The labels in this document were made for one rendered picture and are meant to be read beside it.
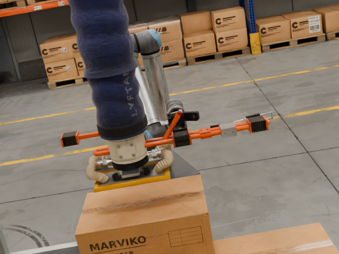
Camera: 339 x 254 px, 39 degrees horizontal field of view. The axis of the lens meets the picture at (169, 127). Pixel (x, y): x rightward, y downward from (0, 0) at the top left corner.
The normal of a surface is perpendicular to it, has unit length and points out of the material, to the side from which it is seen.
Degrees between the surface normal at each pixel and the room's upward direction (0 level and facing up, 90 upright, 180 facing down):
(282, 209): 0
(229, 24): 92
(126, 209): 0
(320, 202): 0
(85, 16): 75
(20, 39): 90
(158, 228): 90
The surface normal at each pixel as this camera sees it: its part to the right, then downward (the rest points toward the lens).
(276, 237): -0.17, -0.93
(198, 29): 0.06, 0.39
